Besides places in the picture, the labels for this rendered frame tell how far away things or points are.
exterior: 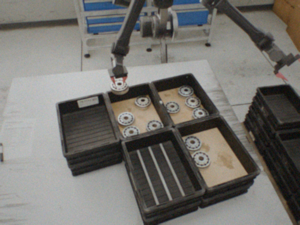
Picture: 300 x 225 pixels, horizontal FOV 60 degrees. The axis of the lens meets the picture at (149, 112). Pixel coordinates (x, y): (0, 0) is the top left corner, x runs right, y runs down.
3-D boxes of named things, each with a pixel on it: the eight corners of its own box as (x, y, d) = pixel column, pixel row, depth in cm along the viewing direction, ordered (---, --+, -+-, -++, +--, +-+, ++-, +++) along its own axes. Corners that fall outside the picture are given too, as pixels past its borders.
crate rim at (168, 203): (121, 143, 139) (120, 140, 137) (172, 129, 146) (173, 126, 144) (144, 214, 114) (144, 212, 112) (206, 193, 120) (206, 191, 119)
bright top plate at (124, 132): (121, 127, 153) (121, 127, 152) (138, 125, 154) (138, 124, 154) (123, 141, 146) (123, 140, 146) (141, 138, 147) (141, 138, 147)
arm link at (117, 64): (129, 44, 133) (113, 40, 130) (132, 57, 126) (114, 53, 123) (122, 62, 141) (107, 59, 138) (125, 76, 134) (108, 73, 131)
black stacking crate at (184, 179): (122, 153, 146) (121, 141, 138) (171, 139, 153) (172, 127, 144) (144, 222, 121) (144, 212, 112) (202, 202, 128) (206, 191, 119)
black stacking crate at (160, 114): (106, 105, 171) (104, 92, 163) (149, 95, 178) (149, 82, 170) (122, 153, 146) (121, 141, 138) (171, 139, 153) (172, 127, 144)
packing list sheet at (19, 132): (1, 120, 176) (1, 119, 176) (37, 116, 179) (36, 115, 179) (-11, 161, 154) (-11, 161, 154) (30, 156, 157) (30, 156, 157)
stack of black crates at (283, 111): (241, 122, 250) (256, 87, 217) (270, 118, 253) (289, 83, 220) (260, 156, 223) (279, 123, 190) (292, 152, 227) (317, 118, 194)
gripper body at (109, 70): (128, 75, 143) (127, 64, 137) (110, 79, 141) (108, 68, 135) (125, 68, 147) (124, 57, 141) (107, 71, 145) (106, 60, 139)
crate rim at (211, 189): (172, 129, 146) (173, 126, 144) (220, 116, 152) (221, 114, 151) (206, 193, 120) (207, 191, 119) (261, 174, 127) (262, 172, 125)
